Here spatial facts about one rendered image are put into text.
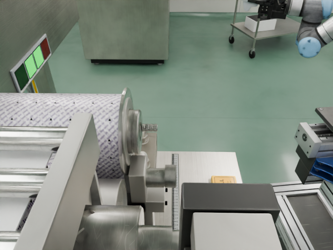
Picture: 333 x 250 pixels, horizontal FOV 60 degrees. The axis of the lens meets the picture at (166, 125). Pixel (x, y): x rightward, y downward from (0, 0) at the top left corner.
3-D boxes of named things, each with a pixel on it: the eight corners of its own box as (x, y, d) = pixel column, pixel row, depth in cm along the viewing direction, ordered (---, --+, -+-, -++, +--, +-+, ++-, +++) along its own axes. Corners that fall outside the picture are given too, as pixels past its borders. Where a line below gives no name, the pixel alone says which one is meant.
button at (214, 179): (238, 200, 80) (240, 194, 79) (213, 200, 80) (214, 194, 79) (234, 180, 86) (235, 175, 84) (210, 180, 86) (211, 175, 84)
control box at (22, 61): (21, 94, 76) (12, 71, 72) (18, 94, 76) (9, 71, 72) (51, 54, 96) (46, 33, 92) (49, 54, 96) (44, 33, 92)
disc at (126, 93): (127, 194, 48) (117, 124, 39) (124, 194, 48) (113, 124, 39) (136, 136, 59) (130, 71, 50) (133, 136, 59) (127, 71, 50)
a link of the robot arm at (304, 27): (294, 50, 119) (301, 24, 112) (294, 40, 127) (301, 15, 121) (314, 53, 117) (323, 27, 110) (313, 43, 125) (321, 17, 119)
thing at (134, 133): (137, 116, 44) (141, 104, 51) (124, 116, 44) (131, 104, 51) (138, 160, 47) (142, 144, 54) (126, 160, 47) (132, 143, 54)
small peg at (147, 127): (157, 125, 50) (157, 122, 51) (140, 125, 50) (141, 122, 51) (157, 132, 50) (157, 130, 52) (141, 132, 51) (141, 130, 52)
